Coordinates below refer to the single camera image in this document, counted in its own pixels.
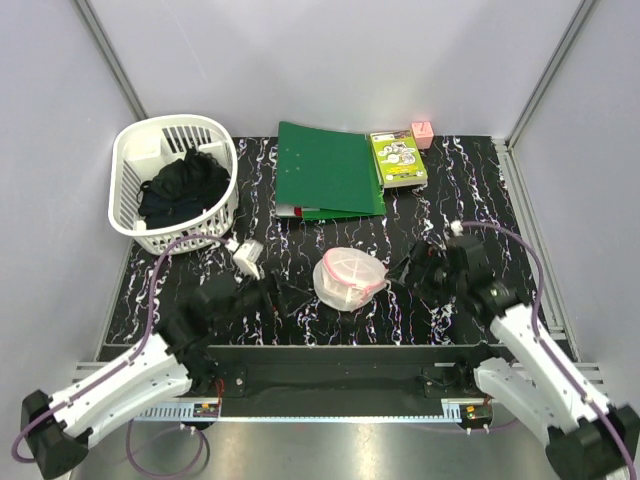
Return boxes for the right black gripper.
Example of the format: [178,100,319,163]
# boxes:
[384,239,466,308]

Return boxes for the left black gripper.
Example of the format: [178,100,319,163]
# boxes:
[211,264,311,332]

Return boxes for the white mesh laundry bag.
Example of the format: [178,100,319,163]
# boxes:
[313,247,388,312]

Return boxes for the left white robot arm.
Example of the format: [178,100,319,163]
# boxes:
[21,272,312,479]

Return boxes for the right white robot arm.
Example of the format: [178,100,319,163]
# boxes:
[390,235,639,479]

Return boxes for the white plastic laundry basket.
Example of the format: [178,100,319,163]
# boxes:
[108,114,239,255]

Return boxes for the black marbled table mat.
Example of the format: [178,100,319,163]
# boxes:
[102,134,554,347]

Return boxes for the green book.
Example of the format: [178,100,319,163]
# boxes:
[369,130,427,189]

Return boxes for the green folder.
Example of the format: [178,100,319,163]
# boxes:
[275,121,386,220]

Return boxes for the black clothes in basket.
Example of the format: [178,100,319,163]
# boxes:
[138,148,231,230]

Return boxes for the pink small box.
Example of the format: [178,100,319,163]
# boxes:
[411,121,435,150]

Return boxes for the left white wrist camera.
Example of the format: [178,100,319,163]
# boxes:
[226,239,264,280]

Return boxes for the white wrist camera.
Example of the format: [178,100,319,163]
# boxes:
[226,239,264,280]
[447,220,464,238]

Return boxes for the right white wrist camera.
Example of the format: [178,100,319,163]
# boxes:
[447,220,464,238]

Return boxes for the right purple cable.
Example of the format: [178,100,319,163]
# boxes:
[459,222,636,480]

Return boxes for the purple cable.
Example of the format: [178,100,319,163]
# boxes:
[12,234,236,476]
[459,222,636,480]

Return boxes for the black mounting base plate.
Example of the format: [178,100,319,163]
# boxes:
[205,345,484,421]

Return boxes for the white cable duct rail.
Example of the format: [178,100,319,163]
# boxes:
[135,401,221,423]

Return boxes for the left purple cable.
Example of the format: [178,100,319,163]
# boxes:
[12,234,236,476]

